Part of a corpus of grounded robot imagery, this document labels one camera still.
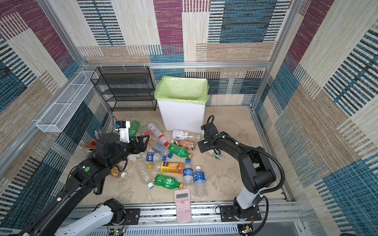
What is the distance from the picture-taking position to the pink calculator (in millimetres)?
738

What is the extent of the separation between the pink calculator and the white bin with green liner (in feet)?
1.25

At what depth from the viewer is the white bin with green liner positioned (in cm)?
83
